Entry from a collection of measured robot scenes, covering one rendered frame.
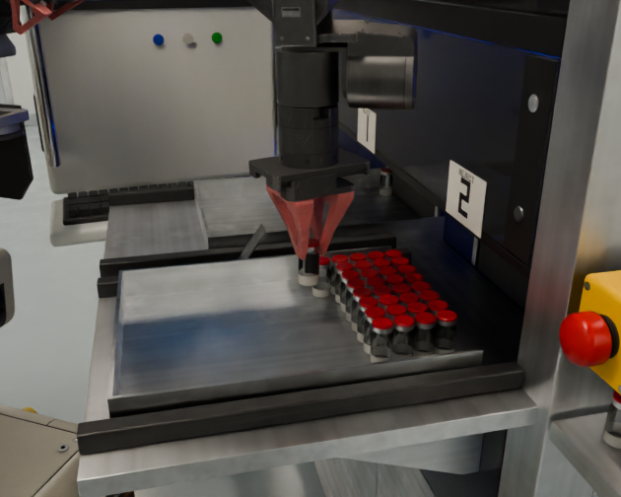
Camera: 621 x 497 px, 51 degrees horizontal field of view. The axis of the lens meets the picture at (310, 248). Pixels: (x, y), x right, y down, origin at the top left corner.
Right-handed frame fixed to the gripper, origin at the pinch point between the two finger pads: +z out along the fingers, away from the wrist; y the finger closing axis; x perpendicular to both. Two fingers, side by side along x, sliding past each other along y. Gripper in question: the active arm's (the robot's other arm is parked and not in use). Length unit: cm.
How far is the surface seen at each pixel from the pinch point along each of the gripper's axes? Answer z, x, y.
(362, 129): -3.0, 31.8, 25.7
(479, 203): -3.8, -6.2, 16.2
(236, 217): 9.8, 37.7, 6.1
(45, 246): 95, 267, -8
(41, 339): 96, 175, -21
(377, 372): 7.8, -12.2, 0.4
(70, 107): -1, 86, -10
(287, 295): 10.1, 9.7, 1.7
